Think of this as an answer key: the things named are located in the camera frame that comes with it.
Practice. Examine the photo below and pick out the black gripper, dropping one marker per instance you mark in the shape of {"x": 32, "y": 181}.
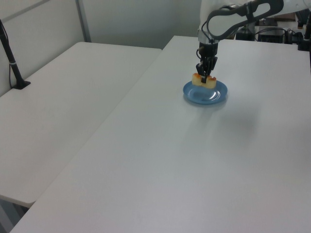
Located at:
{"x": 207, "y": 49}

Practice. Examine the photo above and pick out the bread with orange topping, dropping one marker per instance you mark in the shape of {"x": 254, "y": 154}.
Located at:
{"x": 209, "y": 83}

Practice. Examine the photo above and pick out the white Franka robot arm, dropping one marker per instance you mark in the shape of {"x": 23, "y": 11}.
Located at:
{"x": 233, "y": 17}

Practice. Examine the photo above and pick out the blue round plate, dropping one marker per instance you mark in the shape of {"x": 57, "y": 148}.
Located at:
{"x": 205, "y": 95}

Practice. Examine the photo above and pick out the black electronics box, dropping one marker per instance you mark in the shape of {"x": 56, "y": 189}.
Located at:
{"x": 271, "y": 35}
{"x": 245, "y": 32}

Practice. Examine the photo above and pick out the white side table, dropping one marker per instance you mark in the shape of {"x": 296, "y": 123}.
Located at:
{"x": 60, "y": 109}

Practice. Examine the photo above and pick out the black table clamp mount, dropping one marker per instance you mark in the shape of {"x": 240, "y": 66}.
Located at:
{"x": 305, "y": 41}

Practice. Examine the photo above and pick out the grey partition post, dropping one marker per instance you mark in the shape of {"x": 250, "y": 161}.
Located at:
{"x": 83, "y": 20}

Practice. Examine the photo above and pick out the black camera stand pole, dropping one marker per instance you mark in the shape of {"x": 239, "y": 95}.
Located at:
{"x": 12, "y": 63}

